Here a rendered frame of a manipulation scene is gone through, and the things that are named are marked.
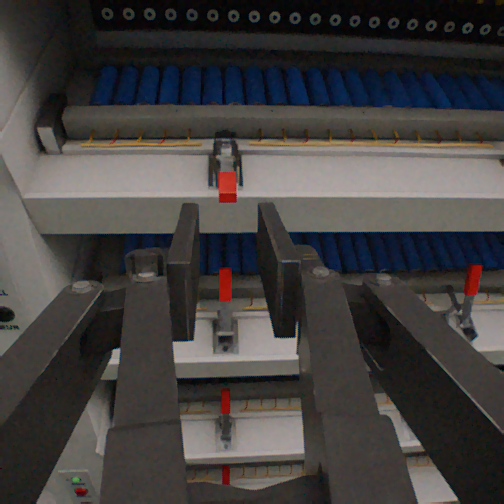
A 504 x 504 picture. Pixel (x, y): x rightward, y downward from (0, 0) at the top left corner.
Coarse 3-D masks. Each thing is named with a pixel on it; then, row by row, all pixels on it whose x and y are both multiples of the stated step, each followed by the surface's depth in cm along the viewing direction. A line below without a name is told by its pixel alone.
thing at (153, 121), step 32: (96, 128) 35; (128, 128) 35; (160, 128) 36; (192, 128) 36; (224, 128) 36; (256, 128) 36; (288, 128) 37; (320, 128) 37; (352, 128) 37; (384, 128) 37; (416, 128) 38; (448, 128) 38; (480, 128) 38
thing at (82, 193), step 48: (48, 48) 36; (240, 48) 43; (288, 48) 43; (336, 48) 43; (384, 48) 43; (432, 48) 44; (480, 48) 44; (48, 96) 36; (0, 144) 28; (48, 144) 34; (240, 144) 37; (48, 192) 32; (96, 192) 32; (144, 192) 33; (192, 192) 33; (240, 192) 33; (288, 192) 34; (336, 192) 34; (384, 192) 34; (432, 192) 35; (480, 192) 35
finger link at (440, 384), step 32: (384, 288) 12; (416, 320) 11; (384, 352) 13; (416, 352) 10; (448, 352) 9; (384, 384) 12; (416, 384) 10; (448, 384) 9; (480, 384) 8; (416, 416) 10; (448, 416) 9; (480, 416) 8; (448, 448) 9; (480, 448) 8; (448, 480) 9; (480, 480) 8
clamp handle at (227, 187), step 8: (224, 152) 32; (224, 160) 32; (232, 160) 32; (224, 168) 31; (232, 168) 31; (224, 176) 29; (232, 176) 29; (224, 184) 28; (232, 184) 28; (224, 192) 27; (232, 192) 27; (224, 200) 27; (232, 200) 27
